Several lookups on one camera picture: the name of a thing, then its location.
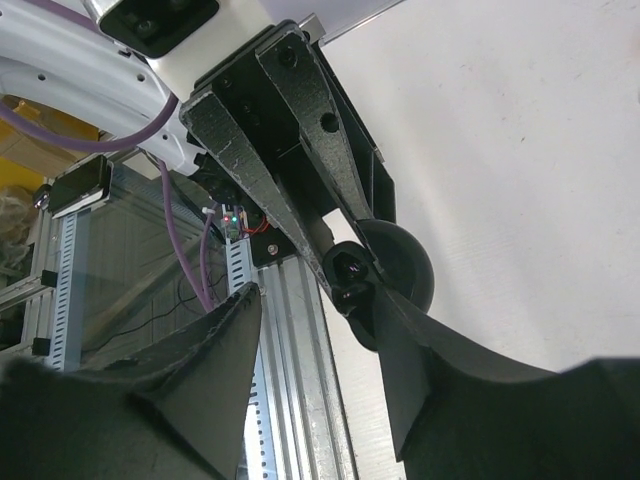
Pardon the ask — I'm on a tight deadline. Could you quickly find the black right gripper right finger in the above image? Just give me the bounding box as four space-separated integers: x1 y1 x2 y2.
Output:
373 286 639 479

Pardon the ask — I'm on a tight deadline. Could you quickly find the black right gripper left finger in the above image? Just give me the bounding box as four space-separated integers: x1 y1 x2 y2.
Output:
1 283 262 479

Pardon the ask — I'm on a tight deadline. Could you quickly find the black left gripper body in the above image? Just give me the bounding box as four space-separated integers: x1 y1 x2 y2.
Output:
192 20 396 270

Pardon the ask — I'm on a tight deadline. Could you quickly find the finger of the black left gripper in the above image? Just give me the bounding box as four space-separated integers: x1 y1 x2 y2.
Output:
255 33 381 271
180 92 333 292

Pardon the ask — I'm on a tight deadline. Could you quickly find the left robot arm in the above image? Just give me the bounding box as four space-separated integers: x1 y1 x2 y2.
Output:
1 1 396 289

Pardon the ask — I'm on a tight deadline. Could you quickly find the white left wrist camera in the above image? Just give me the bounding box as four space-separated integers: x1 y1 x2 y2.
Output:
83 0 273 102

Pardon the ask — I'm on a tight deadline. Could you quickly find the aluminium mounting rail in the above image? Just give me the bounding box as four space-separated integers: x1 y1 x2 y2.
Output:
238 257 358 479

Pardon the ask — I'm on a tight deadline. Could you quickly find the white slotted cable duct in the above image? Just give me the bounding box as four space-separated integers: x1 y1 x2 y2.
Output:
29 209 251 371

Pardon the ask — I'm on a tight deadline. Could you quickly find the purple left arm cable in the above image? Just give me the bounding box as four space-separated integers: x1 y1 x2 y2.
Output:
0 0 221 311

